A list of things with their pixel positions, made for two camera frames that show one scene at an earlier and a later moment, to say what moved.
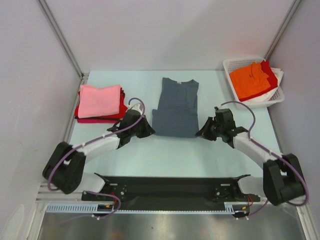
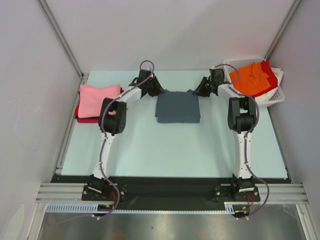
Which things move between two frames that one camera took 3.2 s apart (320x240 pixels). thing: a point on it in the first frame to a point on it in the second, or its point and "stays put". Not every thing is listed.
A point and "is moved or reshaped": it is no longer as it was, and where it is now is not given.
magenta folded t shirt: [88, 120] stays put
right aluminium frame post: [283, 29] stays put
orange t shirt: [249, 80] stays put
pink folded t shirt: [99, 101] stays put
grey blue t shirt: [177, 115] is moved or reshaped
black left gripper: [148, 131] to [158, 88]
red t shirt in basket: [272, 78] stays put
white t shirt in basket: [266, 96] stays put
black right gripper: [210, 129] to [206, 86]
